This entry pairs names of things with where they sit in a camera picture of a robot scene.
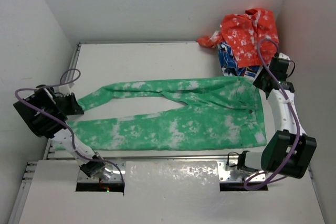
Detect aluminium table frame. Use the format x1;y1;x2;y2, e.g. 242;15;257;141
7;40;316;224

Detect orange tie-dye shirt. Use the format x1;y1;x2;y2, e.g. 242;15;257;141
196;8;279;68

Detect blue patterned garment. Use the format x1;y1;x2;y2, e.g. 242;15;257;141
217;42;261;78

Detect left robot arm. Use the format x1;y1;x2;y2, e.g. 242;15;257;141
13;85;108;180

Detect green tie-dye trousers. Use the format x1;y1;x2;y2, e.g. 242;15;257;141
68;76;267;151

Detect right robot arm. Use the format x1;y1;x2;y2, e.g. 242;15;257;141
232;53;317;179

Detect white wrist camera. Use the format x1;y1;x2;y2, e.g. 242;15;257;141
58;83;75;96
278;53;290;61

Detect white front cover panel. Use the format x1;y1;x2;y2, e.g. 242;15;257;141
20;161;323;223

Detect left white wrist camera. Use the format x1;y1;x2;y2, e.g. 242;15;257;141
58;83;75;96

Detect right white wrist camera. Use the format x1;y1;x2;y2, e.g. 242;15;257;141
278;53;290;61

